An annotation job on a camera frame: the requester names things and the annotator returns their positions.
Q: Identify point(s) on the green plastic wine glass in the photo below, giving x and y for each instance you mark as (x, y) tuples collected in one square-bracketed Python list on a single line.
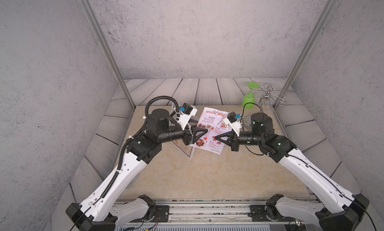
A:
[(249, 98)]

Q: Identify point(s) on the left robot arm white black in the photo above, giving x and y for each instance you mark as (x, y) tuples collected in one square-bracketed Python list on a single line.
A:
[(97, 212)]

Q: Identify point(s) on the silver wire glass holder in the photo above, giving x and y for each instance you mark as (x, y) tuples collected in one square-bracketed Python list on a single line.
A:
[(267, 96)]

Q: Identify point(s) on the aluminium corner post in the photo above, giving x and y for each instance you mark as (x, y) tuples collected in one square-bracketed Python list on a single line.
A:
[(319, 25), (91, 17)]

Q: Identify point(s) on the small pink food menu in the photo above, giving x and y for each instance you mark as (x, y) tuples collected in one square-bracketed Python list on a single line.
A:
[(213, 120)]

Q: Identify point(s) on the large frosted acrylic menu rack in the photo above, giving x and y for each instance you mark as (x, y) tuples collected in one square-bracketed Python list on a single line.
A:
[(192, 123)]

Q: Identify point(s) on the aluminium left corner post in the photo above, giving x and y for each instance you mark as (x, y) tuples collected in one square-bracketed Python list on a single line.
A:
[(91, 17)]

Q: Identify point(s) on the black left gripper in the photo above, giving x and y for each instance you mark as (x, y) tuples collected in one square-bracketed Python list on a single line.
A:
[(189, 137)]

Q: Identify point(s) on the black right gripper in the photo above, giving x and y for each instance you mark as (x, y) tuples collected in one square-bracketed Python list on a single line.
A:
[(233, 140)]

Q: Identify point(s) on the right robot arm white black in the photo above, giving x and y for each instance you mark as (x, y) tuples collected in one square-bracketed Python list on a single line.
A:
[(338, 210)]

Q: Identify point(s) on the aluminium right corner post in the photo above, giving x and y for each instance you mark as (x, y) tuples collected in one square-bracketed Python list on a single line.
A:
[(319, 25)]

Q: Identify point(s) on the Dim Sum Inn blue-bordered menu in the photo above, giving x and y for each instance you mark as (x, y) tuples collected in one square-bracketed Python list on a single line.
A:
[(187, 151)]

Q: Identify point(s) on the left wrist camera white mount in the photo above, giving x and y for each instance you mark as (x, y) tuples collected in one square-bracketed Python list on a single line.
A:
[(187, 111)]

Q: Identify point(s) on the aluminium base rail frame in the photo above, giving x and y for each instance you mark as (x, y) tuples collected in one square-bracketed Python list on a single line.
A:
[(216, 215)]

